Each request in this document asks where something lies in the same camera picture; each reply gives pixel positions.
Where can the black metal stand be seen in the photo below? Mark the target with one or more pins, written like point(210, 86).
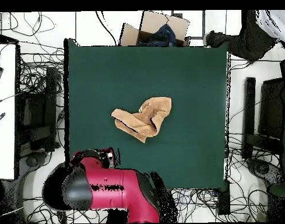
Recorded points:
point(50, 105)
point(249, 105)

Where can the dark green table cloth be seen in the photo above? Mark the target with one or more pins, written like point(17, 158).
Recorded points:
point(132, 70)

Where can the white desk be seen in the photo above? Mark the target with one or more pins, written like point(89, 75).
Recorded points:
point(4, 140)

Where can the open cardboard box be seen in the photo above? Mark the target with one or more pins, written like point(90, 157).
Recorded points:
point(156, 21)

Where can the tan terry towel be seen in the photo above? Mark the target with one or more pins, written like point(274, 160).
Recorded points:
point(144, 121)

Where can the black floor equipment lump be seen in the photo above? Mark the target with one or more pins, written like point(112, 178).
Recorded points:
point(263, 169)
point(32, 161)

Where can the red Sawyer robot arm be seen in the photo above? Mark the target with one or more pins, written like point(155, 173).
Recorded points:
point(132, 191)

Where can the person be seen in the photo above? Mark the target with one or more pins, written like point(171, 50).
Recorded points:
point(251, 37)

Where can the dark blue garment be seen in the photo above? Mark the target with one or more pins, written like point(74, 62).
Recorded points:
point(164, 35)

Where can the small black box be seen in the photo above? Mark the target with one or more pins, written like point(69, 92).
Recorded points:
point(223, 200)

